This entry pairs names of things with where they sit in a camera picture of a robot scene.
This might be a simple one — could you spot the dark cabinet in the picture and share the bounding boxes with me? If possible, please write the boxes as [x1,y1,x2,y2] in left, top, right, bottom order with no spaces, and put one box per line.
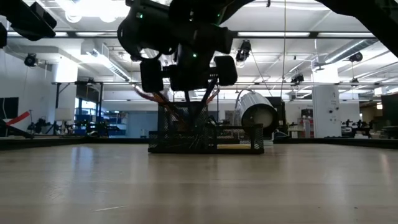
[381,93,398,139]

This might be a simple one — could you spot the ceiling light panel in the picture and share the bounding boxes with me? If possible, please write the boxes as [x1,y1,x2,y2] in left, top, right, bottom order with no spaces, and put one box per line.
[236,30,312,39]
[317,32,376,39]

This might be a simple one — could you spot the orange pencil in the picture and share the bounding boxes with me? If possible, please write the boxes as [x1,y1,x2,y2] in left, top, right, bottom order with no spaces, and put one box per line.
[205,88,221,105]
[153,92,188,132]

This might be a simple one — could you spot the purple handled scissors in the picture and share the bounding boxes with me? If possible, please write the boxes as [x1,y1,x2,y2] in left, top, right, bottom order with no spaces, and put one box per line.
[132,84,170,104]

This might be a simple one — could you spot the white cylindrical lamp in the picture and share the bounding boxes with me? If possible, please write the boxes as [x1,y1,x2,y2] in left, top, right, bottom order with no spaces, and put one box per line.
[234,88,279,139]

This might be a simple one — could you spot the yellow sticky note pad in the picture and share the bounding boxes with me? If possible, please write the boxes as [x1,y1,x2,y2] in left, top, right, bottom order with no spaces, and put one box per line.
[217,143,251,151]

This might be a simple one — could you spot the silver ventilation duct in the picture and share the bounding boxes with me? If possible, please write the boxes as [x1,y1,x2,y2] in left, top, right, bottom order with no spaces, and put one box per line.
[323,39,379,65]

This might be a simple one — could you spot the black gantry frame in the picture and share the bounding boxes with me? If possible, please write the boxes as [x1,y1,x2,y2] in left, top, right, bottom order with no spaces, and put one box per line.
[51,80,105,138]

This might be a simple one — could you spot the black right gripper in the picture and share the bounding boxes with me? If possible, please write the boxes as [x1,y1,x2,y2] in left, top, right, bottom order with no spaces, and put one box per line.
[139,27,238,126]

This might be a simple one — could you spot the red lever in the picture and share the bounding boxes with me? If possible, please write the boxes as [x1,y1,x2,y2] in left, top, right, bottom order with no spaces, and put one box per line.
[5,111,32,127]

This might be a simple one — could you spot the black box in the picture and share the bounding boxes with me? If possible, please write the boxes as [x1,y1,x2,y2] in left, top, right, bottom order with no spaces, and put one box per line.
[266,96,288,138]

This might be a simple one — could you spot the black mesh desk organizer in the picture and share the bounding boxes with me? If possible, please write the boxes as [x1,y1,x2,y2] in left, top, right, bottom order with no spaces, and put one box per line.
[147,101,265,156]

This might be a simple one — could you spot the white pillar with panels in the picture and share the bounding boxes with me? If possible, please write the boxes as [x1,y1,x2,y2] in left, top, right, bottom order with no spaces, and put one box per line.
[312,67,342,139]

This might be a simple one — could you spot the thin hanging cable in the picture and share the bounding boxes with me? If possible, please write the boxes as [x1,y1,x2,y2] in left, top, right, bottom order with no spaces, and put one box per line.
[280,0,288,91]

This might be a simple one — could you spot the black wall screen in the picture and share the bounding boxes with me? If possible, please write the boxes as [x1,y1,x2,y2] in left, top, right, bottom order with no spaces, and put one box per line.
[0,96,19,120]

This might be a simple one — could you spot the plain white pillar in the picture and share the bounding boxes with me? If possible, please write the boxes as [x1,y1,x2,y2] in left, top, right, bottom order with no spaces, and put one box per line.
[51,58,79,123]

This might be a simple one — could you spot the black ceiling spotlight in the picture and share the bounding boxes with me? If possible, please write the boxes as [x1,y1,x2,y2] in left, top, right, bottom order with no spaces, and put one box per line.
[290,73,305,86]
[24,52,38,68]
[235,39,253,63]
[348,51,364,64]

